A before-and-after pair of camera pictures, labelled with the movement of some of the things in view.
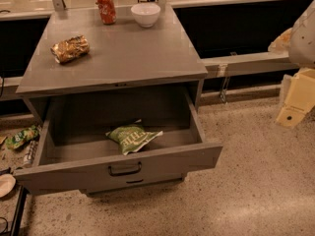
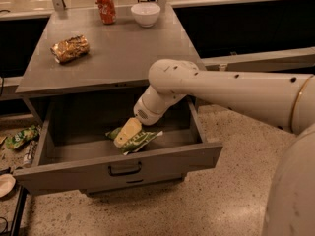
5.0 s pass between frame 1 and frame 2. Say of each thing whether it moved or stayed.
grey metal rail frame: stayed
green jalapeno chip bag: stayed
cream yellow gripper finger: moved
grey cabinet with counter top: stayed
